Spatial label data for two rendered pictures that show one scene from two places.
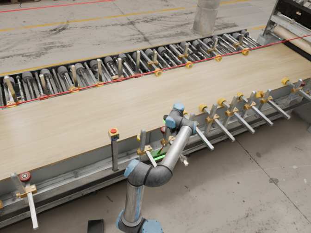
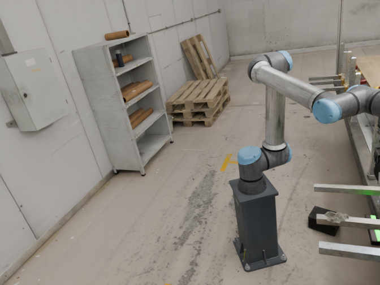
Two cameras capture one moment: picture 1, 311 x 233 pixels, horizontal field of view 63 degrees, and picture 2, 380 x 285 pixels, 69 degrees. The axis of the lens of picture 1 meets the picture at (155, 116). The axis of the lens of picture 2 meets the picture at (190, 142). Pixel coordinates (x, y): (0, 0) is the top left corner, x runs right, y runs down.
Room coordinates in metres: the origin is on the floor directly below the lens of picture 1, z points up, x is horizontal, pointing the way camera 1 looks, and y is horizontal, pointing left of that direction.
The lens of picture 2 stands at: (1.79, -1.19, 1.74)
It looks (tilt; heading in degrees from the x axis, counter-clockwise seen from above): 26 degrees down; 147
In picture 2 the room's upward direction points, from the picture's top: 11 degrees counter-clockwise
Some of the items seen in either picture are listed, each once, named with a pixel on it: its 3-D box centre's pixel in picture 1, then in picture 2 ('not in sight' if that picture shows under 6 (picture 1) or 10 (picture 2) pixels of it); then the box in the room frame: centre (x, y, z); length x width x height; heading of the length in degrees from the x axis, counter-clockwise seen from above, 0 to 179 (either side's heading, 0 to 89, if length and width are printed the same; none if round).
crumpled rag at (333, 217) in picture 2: (182, 156); (336, 215); (1.36, -0.28, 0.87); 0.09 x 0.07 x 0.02; 32
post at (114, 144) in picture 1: (114, 154); (376, 141); (1.26, 0.31, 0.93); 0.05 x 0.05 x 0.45; 32
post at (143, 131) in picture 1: (142, 147); not in sight; (1.40, 0.09, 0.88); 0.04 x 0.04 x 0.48; 32
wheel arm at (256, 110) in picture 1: (254, 109); not in sight; (2.04, -1.04, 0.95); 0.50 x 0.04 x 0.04; 32
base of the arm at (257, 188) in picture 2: not in sight; (251, 180); (0.70, -0.07, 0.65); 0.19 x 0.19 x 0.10
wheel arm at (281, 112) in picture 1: (276, 107); not in sight; (2.11, -1.29, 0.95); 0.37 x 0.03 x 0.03; 32
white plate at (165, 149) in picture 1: (163, 150); not in sight; (1.50, -0.11, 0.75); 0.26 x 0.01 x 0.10; 122
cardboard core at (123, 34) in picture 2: not in sight; (116, 35); (-1.51, 0.23, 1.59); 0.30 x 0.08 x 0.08; 31
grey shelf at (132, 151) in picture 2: not in sight; (131, 104); (-1.45, 0.14, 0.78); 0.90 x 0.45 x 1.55; 121
